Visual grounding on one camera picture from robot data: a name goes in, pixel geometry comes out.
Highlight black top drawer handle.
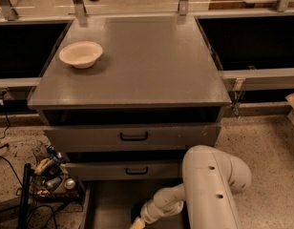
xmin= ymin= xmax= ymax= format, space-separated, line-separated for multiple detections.
xmin=119 ymin=132 xmax=149 ymax=141

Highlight white bowl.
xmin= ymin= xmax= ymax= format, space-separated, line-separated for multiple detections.
xmin=59 ymin=41 xmax=103 ymax=69

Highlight metal railing frame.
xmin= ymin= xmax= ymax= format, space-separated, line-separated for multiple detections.
xmin=0 ymin=0 xmax=294 ymax=112

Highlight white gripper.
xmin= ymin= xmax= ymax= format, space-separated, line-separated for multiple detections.
xmin=130 ymin=199 xmax=171 ymax=229

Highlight grey bottom drawer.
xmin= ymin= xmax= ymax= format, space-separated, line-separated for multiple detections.
xmin=80 ymin=178 xmax=180 ymax=229

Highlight black floor cables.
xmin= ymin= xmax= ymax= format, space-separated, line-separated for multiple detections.
xmin=0 ymin=93 xmax=81 ymax=229

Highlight black stand post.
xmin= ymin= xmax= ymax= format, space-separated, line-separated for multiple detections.
xmin=17 ymin=163 xmax=31 ymax=229

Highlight black drawer handle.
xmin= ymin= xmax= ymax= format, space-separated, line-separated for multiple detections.
xmin=125 ymin=167 xmax=149 ymax=176
xmin=119 ymin=132 xmax=149 ymax=141

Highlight grey drawer cabinet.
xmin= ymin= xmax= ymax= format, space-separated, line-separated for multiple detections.
xmin=27 ymin=14 xmax=232 ymax=183

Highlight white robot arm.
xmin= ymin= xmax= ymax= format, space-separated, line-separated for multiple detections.
xmin=129 ymin=145 xmax=252 ymax=229

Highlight silver can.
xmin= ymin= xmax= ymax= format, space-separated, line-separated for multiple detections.
xmin=64 ymin=178 xmax=75 ymax=190

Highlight black middle drawer handle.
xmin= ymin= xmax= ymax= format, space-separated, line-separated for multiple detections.
xmin=125 ymin=167 xmax=149 ymax=176

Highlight grey drawer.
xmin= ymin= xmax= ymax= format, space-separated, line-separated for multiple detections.
xmin=66 ymin=160 xmax=181 ymax=180
xmin=80 ymin=178 xmax=180 ymax=229
xmin=44 ymin=123 xmax=221 ymax=153

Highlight grey top drawer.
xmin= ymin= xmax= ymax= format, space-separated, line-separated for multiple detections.
xmin=44 ymin=123 xmax=221 ymax=153

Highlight grey middle drawer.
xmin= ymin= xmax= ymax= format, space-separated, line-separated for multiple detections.
xmin=66 ymin=160 xmax=181 ymax=180

